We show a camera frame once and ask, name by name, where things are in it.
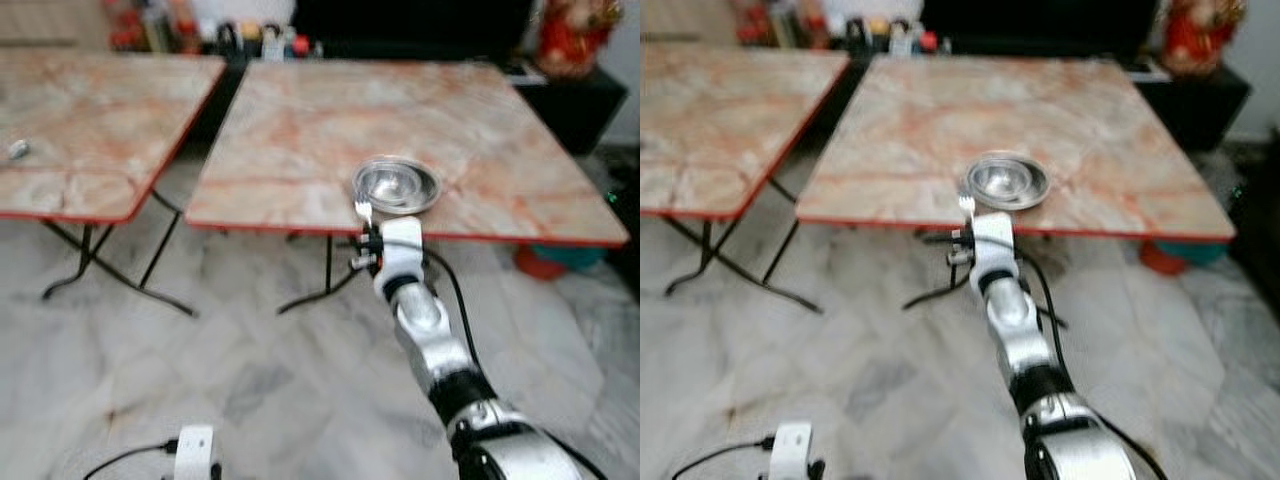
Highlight round steel bowl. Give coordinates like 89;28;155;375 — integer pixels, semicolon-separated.
351;156;443;217
963;152;1052;213

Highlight large marble top folding table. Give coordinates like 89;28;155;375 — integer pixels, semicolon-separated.
185;60;631;317
795;55;1238;313

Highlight red plastic basin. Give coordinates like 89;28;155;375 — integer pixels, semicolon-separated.
513;245;569;282
1140;241;1191;277

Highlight teal plastic basin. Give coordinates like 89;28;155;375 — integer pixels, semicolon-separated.
1155;240;1230;267
533;245;607;271

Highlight black television screen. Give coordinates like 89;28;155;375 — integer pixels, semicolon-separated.
919;0;1163;61
290;0;538;63

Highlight black low cabinet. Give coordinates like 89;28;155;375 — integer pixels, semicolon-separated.
1128;56;1253;153
505;58;630;157

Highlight small marble top folding table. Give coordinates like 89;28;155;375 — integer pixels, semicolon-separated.
640;45;852;315
0;50;228;319

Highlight red and gold figurine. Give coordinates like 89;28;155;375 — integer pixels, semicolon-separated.
1159;0;1249;79
536;0;624;80

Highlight red packaged goods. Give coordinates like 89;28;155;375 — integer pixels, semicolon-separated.
734;0;827;49
104;0;201;53

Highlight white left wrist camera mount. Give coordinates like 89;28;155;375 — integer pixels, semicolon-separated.
172;425;217;480
767;422;814;480

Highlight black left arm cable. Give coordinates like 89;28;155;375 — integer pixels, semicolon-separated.
82;439;180;480
671;435;776;480

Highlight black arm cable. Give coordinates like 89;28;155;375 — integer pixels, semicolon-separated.
420;245;485;367
82;439;180;480
671;435;776;480
1014;248;1069;373

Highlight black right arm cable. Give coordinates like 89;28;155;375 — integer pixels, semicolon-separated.
1014;248;1069;373
420;245;485;367

